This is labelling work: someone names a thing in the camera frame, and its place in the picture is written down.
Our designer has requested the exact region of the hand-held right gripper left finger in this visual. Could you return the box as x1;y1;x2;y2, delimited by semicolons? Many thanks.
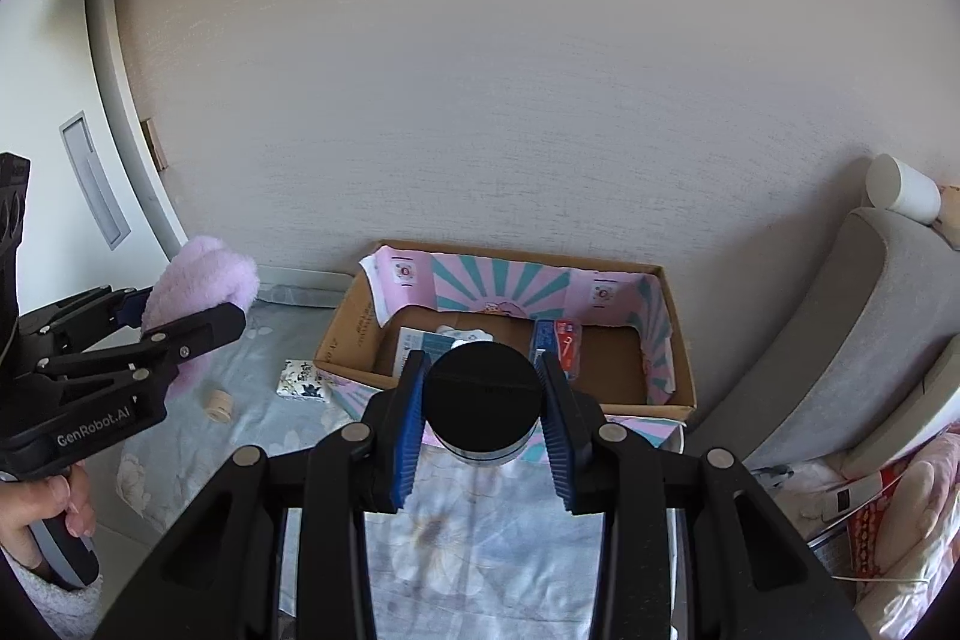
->
94;349;432;640

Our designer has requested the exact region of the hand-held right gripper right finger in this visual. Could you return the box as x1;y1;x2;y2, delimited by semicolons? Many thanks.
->
534;355;871;640

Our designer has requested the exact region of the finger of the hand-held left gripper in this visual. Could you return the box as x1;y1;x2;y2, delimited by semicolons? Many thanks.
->
16;284;157;360
34;301;248;386

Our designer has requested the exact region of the pink fluffy towel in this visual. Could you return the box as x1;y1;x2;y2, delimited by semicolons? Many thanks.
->
142;235;261;401

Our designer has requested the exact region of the pink printed cardboard box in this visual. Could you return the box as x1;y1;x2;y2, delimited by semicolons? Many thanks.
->
313;239;698;453

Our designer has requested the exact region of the black lidded jar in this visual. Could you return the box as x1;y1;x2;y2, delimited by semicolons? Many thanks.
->
422;342;544;467

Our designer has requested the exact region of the white blue carded packet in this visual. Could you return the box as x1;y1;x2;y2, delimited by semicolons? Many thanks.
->
394;326;451;378

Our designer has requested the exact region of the clear box blue red label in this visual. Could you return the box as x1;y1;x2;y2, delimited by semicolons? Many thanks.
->
551;319;584;382

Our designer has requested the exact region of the small blue box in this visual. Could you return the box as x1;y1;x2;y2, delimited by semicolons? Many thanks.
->
529;320;560;363

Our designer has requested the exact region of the white patterned soft pack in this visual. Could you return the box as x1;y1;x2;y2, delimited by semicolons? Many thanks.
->
435;323;496;352

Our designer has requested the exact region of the person's left forearm grey sleeve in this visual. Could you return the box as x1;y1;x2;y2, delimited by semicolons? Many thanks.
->
0;548;104;640

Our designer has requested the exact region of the person's left hand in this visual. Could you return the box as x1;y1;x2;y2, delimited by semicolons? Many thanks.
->
0;460;97;570

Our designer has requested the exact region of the white floral tissue packet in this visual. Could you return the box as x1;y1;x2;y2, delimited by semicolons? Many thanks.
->
276;359;331;401

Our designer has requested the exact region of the grey floral bedsheet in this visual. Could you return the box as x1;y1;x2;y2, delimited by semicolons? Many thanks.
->
112;284;691;640

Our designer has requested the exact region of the white door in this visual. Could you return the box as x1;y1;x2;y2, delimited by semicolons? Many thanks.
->
0;0;177;319

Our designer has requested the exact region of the red patterned box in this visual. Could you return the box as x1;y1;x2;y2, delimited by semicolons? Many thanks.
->
847;467;910;573

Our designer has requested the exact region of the pink floral blanket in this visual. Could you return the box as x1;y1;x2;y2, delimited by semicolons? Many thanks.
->
855;430;960;640

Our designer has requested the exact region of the white cylinder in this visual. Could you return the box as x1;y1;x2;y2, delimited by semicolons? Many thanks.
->
866;154;942;225

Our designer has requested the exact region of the beige plush toy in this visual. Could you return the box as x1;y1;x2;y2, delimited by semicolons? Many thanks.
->
937;184;960;247

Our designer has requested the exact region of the grey recessed door handle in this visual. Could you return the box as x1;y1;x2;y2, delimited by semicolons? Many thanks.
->
58;111;131;249

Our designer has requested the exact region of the white door frame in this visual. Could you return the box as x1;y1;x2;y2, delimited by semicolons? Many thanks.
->
82;0;190;262

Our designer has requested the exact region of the thin white cable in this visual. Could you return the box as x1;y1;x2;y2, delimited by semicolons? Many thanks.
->
836;571;932;587

